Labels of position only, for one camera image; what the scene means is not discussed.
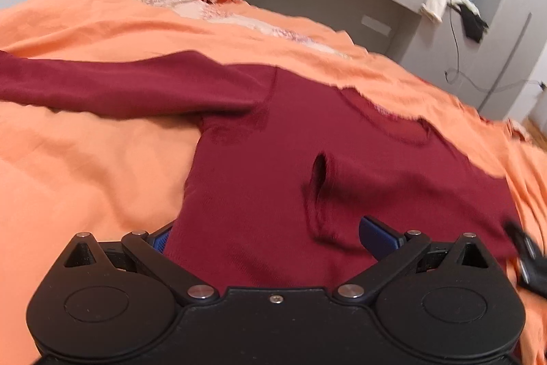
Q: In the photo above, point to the black cloth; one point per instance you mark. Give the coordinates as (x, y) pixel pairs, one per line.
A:
(473, 25)

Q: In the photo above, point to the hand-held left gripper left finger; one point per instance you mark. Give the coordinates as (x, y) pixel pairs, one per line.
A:
(160, 242)

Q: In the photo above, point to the white outlet plate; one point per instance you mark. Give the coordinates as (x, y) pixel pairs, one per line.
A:
(376, 25)

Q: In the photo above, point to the orange bed sheet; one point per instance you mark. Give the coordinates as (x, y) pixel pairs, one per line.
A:
(85, 177)

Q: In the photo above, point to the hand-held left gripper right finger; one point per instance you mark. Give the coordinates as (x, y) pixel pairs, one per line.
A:
(377, 239)

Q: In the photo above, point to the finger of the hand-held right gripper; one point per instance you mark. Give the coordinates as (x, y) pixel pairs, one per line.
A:
(532, 277)
(522, 237)

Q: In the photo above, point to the maroon knit sweater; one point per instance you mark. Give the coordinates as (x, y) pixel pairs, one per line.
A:
(265, 159)

